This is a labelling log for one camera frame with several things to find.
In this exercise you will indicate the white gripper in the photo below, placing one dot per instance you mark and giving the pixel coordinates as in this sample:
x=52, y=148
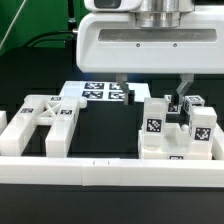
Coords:
x=151, y=36

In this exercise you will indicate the white chair seat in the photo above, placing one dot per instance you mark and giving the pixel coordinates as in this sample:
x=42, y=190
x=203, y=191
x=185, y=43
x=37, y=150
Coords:
x=176, y=145

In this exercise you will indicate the white tagged cube left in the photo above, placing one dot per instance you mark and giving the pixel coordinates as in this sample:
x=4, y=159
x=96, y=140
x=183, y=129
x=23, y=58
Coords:
x=171, y=109

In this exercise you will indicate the white tagged cube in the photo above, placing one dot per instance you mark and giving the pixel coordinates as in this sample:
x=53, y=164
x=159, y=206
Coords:
x=171, y=109
x=192, y=100

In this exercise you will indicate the white tagged cube right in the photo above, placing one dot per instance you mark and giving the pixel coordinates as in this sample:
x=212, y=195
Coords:
x=192, y=100

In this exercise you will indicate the black vertical pole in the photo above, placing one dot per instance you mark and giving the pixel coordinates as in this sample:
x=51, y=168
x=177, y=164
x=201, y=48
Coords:
x=71, y=14

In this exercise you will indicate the white U-shaped fence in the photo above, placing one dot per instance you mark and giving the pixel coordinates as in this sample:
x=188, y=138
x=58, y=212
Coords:
x=109, y=172

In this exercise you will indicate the white marker base plate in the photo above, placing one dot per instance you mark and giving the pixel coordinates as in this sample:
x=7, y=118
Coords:
x=103, y=91

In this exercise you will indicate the white chair back frame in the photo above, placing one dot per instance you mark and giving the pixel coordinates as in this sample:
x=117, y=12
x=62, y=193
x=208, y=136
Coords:
x=59, y=113

